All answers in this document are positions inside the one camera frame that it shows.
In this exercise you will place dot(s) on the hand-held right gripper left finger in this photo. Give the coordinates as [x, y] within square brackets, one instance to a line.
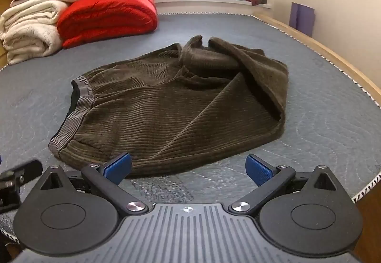
[117, 168]

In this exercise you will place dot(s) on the red folded blanket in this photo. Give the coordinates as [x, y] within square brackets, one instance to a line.
[110, 17]

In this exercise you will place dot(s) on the white window sill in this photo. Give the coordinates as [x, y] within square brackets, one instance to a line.
[208, 4]

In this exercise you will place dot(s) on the cream fleece folded blanket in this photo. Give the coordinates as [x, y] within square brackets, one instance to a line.
[26, 28]

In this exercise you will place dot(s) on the purple board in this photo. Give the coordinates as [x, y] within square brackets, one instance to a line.
[302, 19]

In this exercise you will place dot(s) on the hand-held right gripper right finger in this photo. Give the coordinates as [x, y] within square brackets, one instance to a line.
[259, 169]

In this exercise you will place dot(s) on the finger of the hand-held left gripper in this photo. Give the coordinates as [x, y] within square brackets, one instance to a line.
[28, 170]

